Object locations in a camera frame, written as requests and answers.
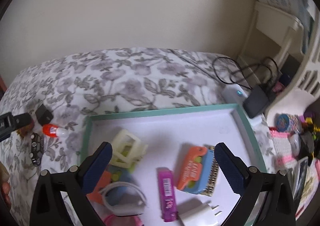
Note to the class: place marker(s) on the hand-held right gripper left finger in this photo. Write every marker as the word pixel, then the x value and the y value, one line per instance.
pixel 97 166

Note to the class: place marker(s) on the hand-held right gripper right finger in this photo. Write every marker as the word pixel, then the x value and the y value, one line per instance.
pixel 228 168

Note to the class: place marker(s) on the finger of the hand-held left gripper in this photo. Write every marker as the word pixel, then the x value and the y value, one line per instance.
pixel 22 118

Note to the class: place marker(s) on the orange and blue toy case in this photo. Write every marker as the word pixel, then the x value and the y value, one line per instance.
pixel 106 179

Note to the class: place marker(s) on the grey curved band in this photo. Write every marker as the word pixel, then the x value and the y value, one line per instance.
pixel 120 186

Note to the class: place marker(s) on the cream hair claw clip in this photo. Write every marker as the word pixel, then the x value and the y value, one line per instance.
pixel 125 138

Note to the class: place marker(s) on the white charger plug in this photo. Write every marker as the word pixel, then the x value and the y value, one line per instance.
pixel 197 213

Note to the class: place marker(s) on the pink plastic item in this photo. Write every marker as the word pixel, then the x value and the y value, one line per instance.
pixel 110 219

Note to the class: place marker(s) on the purple lighter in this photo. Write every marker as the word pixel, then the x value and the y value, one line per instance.
pixel 167 191

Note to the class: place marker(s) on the teal-rimmed white tray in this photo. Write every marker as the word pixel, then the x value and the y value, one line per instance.
pixel 162 135

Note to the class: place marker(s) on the person's left hand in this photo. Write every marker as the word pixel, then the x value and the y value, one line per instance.
pixel 4 191

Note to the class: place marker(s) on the gold harmonica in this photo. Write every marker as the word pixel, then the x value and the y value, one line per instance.
pixel 212 181

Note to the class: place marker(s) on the black box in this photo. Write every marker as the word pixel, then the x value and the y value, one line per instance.
pixel 43 114

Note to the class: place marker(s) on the red glue bottle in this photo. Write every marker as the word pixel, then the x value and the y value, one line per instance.
pixel 50 130

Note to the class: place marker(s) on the black hair clip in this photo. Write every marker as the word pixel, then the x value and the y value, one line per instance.
pixel 36 148

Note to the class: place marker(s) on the orange blue comb toy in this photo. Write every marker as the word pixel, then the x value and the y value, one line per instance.
pixel 187 168

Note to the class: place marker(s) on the pink and white knit mat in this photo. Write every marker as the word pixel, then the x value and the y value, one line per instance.
pixel 282 158

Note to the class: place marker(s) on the white computer mouse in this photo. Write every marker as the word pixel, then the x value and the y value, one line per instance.
pixel 295 145

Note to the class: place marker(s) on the glossy card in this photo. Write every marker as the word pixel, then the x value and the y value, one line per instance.
pixel 300 173

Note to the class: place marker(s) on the black power adapter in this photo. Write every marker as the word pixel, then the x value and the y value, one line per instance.
pixel 256 102

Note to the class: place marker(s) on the white power bank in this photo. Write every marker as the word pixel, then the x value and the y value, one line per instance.
pixel 235 94

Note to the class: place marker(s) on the colourful round tin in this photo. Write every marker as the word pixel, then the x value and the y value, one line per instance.
pixel 285 119

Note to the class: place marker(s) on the black toy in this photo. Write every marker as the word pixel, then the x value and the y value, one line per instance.
pixel 307 143

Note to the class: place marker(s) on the floral printed blanket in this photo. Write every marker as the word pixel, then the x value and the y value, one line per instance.
pixel 125 85

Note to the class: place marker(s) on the white slotted plastic basket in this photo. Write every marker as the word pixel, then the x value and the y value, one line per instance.
pixel 300 85

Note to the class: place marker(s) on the white wooden shelf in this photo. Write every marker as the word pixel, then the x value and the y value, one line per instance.
pixel 265 23

